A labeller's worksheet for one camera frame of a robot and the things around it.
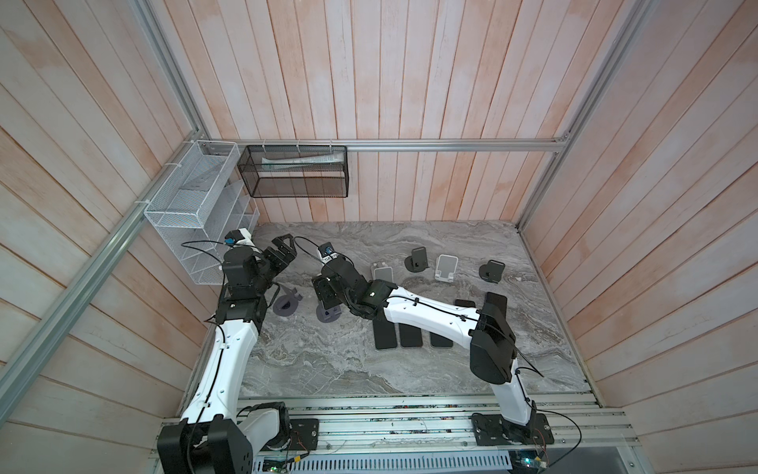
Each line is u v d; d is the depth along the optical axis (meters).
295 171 1.05
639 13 0.68
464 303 1.00
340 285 0.60
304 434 0.73
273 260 0.67
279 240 0.68
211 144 0.93
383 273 1.02
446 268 1.01
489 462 0.70
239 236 0.67
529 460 0.71
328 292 0.73
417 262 1.04
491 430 0.74
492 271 1.01
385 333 0.90
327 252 0.69
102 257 0.57
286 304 0.97
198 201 0.76
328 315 0.91
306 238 0.66
